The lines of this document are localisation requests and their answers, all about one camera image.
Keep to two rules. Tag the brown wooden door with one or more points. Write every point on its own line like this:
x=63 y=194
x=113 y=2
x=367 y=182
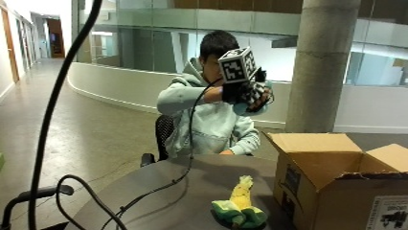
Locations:
x=9 y=44

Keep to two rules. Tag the corn plush toy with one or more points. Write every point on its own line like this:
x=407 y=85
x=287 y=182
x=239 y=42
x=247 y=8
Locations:
x=239 y=204

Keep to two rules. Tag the brown cardboard box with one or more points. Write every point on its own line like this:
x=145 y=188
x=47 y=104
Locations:
x=335 y=182

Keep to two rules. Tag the white marker cube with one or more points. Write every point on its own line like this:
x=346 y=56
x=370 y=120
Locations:
x=235 y=67

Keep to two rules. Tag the black office chair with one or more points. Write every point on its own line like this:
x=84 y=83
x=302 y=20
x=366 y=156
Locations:
x=164 y=134

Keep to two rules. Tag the glass railing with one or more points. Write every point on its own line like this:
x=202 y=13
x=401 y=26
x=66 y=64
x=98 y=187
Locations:
x=170 y=41

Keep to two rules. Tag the grey concrete pillar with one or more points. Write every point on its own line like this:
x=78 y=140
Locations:
x=320 y=64

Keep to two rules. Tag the white box label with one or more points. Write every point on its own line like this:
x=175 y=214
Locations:
x=388 y=213

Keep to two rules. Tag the light blue checkered object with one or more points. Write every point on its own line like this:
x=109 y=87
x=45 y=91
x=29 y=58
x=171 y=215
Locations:
x=243 y=109

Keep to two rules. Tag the the person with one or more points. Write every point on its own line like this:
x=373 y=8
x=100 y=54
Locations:
x=213 y=124

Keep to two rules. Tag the black chair armrest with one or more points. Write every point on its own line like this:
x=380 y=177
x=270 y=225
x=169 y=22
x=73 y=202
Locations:
x=29 y=196

